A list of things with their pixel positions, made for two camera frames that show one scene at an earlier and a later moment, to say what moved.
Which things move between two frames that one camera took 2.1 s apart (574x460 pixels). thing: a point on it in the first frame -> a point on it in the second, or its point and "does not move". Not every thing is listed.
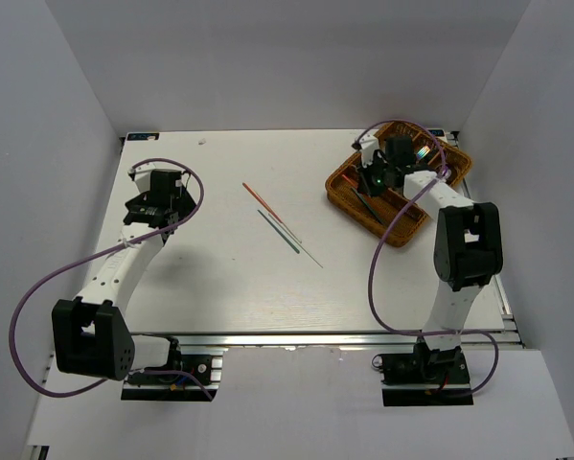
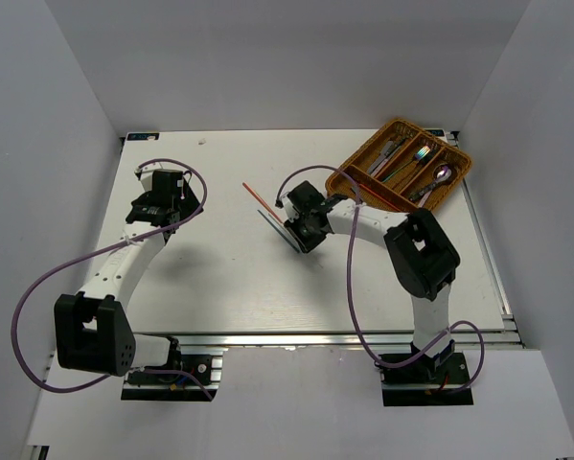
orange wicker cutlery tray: (390, 215) does not move
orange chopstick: (349, 180) -> (376, 195)
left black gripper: (184, 203) does not move
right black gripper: (364, 184) -> (307, 245)
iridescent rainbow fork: (424, 152) does not move
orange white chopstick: (256, 196) does not move
